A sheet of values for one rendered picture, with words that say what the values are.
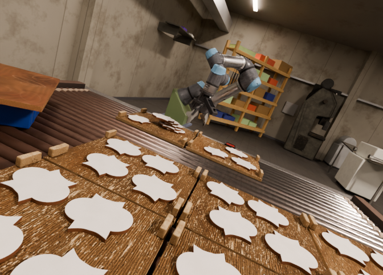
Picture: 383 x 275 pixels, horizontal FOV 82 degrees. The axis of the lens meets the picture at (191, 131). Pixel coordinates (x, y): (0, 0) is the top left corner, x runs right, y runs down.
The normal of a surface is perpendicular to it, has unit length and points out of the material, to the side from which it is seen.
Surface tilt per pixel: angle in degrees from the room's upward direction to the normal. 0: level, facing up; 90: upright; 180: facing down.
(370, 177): 90
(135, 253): 0
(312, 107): 90
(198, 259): 0
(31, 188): 0
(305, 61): 90
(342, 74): 90
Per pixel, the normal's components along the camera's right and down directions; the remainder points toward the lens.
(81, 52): -0.29, 0.14
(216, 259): 0.34, -0.91
